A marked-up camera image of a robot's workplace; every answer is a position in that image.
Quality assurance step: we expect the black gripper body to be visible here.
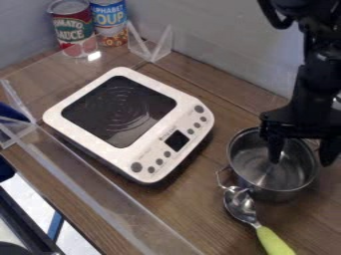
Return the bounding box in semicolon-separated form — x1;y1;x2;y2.
260;106;341;139

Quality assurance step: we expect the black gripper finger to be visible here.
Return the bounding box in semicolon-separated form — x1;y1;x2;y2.
319;136;341;166
268;133;285;163

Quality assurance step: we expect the silver pot with handles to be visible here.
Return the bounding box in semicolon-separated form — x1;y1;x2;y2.
216;127;319;203

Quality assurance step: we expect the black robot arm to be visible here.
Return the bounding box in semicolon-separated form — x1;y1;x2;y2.
257;0;341;166

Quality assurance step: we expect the white and black stove top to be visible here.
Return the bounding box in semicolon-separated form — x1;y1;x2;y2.
43;67;215;184

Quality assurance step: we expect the clear acrylic front barrier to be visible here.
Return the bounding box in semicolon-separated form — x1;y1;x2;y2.
0;79;205;255

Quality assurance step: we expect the alphabet soup can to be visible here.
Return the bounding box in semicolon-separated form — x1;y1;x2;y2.
90;0;129;47

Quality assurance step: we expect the tomato sauce can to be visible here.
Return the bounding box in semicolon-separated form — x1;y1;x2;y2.
47;0;98;58

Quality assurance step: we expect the spoon with green handle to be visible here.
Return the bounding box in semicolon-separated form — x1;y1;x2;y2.
224;186;297;255

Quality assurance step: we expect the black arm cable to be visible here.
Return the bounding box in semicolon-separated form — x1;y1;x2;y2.
256;0;296;30

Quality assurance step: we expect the clear acrylic corner bracket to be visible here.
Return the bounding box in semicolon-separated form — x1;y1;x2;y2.
128;22;173;63

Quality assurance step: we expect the black metal table frame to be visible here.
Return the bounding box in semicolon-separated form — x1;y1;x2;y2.
0;186;66;255

